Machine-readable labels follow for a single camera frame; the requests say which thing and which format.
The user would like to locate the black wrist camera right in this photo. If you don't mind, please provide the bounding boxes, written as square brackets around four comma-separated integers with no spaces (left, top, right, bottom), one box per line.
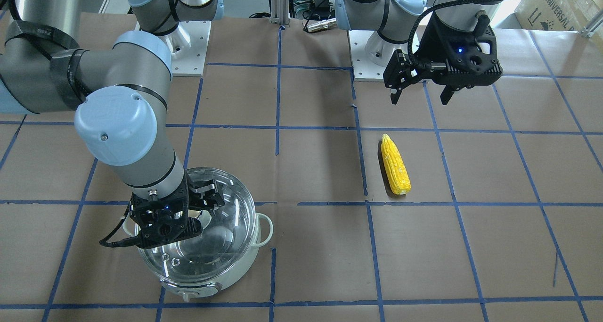
[130,190,203,249]

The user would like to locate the glass pot lid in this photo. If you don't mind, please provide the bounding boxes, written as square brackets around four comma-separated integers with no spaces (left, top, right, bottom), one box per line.
[139,167,259,286]

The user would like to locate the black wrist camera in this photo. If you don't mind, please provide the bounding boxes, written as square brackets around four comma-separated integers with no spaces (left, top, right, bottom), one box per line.
[130,190,203,249]
[433,13,503,88]

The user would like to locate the silver cable connector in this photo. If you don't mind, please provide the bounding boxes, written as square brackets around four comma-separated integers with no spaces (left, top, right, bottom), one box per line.
[304,18,337,33]

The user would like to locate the black power adapter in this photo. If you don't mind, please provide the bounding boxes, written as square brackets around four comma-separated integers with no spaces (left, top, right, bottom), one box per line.
[310,0,330,11]

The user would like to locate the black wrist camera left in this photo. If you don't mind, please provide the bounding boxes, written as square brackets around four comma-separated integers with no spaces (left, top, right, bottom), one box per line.
[433,13,503,88]

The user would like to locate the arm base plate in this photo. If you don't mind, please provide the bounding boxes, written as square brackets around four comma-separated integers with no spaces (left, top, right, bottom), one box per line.
[348,30,407,82]
[160,21,212,77]

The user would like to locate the aluminium frame post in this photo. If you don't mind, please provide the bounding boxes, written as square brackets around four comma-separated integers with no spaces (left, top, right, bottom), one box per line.
[269,0,292,28]

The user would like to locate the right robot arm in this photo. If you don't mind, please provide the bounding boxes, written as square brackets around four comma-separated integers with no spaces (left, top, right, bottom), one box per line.
[1,0,223,230]

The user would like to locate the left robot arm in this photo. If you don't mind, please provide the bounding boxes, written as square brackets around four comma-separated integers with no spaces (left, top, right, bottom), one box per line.
[334,0,503,105]

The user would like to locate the yellow corn cob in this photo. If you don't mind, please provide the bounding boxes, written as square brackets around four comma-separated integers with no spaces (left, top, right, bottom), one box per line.
[380,133,412,195]

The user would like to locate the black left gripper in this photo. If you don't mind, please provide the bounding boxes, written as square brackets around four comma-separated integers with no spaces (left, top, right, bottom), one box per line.
[383,14,458,105]

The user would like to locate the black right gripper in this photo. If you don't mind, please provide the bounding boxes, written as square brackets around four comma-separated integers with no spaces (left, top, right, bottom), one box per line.
[184,172,226,228]

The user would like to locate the pale green cooking pot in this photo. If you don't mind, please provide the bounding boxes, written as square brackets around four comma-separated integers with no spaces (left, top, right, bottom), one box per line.
[139,167,274,301]

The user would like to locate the cardboard box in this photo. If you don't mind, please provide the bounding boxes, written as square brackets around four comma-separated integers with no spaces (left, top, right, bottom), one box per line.
[514,0,603,31]

